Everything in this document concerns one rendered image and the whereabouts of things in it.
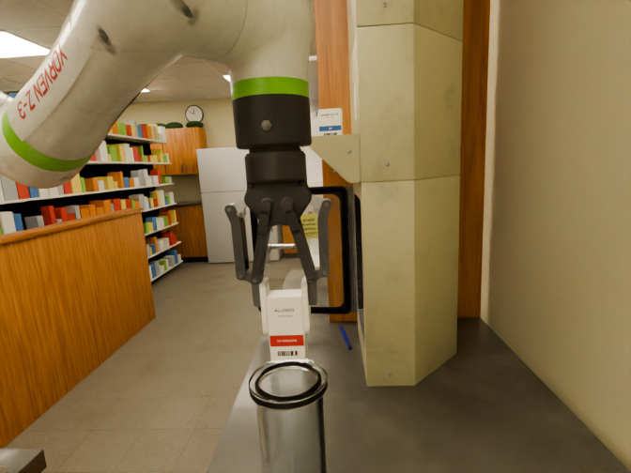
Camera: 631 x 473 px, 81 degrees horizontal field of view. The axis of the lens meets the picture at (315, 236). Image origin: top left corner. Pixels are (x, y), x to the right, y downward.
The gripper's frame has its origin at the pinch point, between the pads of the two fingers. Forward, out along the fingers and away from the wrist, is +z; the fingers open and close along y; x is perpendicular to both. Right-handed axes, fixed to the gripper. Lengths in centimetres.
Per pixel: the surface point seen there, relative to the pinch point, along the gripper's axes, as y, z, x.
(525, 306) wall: -55, 21, -48
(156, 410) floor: 111, 127, -155
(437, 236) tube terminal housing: -30.0, -0.8, -38.9
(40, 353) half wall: 184, 89, -161
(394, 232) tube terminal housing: -19.3, -3.4, -32.2
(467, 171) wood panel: -47, -14, -70
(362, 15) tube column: -14, -46, -32
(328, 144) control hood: -6.0, -22.3, -32.1
